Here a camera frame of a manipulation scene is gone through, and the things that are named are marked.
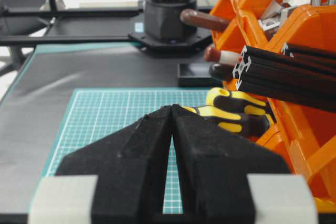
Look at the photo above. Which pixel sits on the black rack foot tray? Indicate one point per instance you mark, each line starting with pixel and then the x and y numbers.
pixel 195 75

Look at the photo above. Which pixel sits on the short black aluminium extrusion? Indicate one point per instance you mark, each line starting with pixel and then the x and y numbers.
pixel 289 48

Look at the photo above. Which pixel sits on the green cutting mat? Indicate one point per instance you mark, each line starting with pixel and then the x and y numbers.
pixel 95 113

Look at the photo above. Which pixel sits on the large yellow black screwdriver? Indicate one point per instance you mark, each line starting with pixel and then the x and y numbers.
pixel 239 123

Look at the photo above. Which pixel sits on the small yellow black screwdriver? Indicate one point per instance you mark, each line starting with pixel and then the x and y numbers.
pixel 236 102

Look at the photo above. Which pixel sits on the black left robot arm base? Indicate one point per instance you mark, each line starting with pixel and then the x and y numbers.
pixel 162 29

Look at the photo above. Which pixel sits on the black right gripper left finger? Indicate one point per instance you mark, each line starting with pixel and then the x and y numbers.
pixel 117 179

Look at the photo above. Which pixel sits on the silver metal corner brackets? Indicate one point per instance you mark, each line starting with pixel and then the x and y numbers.
pixel 276 14

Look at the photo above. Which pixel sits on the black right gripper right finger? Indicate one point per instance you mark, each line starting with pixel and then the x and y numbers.
pixel 236 180

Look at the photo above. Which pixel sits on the brown wooden handled tool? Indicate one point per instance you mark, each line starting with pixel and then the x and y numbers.
pixel 200 19

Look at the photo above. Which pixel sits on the red white handled tool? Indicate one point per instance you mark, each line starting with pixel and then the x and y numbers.
pixel 222 56

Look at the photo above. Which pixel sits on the dark brown handled tool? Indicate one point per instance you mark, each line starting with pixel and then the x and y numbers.
pixel 221 72

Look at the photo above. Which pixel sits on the orange container rack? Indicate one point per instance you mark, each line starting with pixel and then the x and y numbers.
pixel 304 136

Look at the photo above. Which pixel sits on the black office chair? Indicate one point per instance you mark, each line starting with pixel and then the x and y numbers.
pixel 22 25

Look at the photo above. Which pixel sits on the long black aluminium extrusion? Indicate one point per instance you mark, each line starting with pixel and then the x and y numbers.
pixel 298 78

